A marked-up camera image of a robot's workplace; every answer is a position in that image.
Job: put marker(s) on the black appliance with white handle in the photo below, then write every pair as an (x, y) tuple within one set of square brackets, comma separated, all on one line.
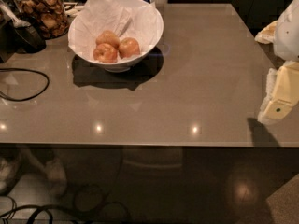
[(26, 37)]

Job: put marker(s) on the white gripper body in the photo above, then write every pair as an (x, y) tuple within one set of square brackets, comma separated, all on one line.
[(288, 34)]

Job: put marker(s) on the white ceramic bowl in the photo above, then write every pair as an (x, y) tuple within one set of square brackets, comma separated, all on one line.
[(143, 44)]

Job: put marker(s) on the white paper liner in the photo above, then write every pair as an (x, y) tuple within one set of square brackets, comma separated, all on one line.
[(102, 16)]

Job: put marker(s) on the glass jar of dried chips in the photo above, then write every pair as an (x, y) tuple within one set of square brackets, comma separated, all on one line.
[(49, 16)]

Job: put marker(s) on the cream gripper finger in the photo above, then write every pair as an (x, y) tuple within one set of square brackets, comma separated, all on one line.
[(282, 93), (267, 34)]

